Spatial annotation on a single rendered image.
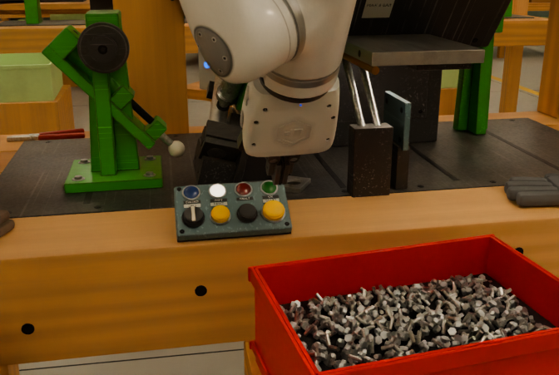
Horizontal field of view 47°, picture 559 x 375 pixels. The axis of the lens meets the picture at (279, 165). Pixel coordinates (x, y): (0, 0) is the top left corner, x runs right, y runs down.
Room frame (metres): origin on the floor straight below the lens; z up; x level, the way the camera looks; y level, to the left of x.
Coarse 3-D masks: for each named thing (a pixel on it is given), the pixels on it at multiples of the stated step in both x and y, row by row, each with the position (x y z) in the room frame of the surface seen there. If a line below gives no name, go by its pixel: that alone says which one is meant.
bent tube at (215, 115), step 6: (216, 78) 1.11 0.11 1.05; (216, 84) 1.10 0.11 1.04; (216, 102) 1.06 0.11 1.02; (210, 108) 1.06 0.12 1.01; (216, 108) 1.05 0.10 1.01; (210, 114) 1.05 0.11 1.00; (216, 114) 1.04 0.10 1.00; (222, 114) 1.05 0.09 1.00; (210, 120) 1.04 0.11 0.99; (216, 120) 1.03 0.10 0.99; (222, 120) 1.04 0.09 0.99
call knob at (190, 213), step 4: (188, 208) 0.78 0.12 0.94; (192, 208) 0.78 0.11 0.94; (196, 208) 0.78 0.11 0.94; (184, 212) 0.77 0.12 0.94; (188, 212) 0.77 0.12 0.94; (192, 212) 0.77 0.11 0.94; (196, 212) 0.77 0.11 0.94; (200, 212) 0.77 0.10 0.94; (184, 216) 0.77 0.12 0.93; (188, 216) 0.76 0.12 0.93; (192, 216) 0.76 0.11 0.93; (196, 216) 0.77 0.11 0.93; (200, 216) 0.77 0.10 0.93; (184, 220) 0.77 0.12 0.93; (188, 220) 0.76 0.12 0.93; (192, 220) 0.76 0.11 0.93; (196, 220) 0.76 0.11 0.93; (200, 220) 0.77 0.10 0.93; (188, 224) 0.76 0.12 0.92; (192, 224) 0.76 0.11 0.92; (196, 224) 0.76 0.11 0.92
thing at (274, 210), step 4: (272, 200) 0.80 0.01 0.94; (276, 200) 0.80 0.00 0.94; (268, 204) 0.79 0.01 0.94; (272, 204) 0.79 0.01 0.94; (276, 204) 0.79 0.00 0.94; (280, 204) 0.80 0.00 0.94; (264, 208) 0.79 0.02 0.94; (268, 208) 0.79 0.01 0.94; (272, 208) 0.79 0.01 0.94; (276, 208) 0.79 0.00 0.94; (280, 208) 0.79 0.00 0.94; (264, 212) 0.79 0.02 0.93; (268, 212) 0.78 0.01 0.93; (272, 212) 0.78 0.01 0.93; (276, 212) 0.78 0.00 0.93; (280, 212) 0.78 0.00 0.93; (268, 216) 0.78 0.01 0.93; (272, 216) 0.78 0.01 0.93; (276, 216) 0.78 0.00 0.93; (280, 216) 0.78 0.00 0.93
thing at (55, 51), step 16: (64, 32) 0.98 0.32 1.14; (48, 48) 0.98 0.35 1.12; (64, 48) 0.98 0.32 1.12; (64, 64) 0.98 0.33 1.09; (80, 64) 1.00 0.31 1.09; (80, 80) 0.98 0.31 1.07; (112, 80) 1.01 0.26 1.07; (112, 96) 1.00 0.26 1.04; (128, 96) 1.00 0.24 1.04; (112, 112) 0.99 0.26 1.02; (144, 112) 1.02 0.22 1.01; (128, 128) 1.00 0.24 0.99; (144, 128) 1.03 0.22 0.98; (160, 128) 1.01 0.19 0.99; (144, 144) 1.00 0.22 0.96
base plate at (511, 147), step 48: (48, 144) 1.22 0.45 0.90; (192, 144) 1.22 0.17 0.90; (432, 144) 1.22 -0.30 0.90; (480, 144) 1.22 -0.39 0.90; (528, 144) 1.22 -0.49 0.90; (0, 192) 0.95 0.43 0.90; (48, 192) 0.95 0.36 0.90; (96, 192) 0.95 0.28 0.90; (144, 192) 0.95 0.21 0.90; (288, 192) 0.95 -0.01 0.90; (336, 192) 0.95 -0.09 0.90
